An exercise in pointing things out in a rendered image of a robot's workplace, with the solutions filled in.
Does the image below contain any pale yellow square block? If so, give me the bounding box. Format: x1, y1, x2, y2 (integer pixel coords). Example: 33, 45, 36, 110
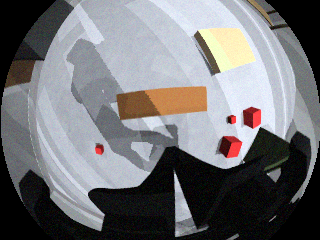
193, 28, 256, 75

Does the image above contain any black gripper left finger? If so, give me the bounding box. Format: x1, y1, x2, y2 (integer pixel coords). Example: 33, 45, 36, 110
88, 147, 176, 233

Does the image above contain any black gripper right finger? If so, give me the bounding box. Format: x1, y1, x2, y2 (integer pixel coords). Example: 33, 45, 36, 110
171, 147, 269, 229

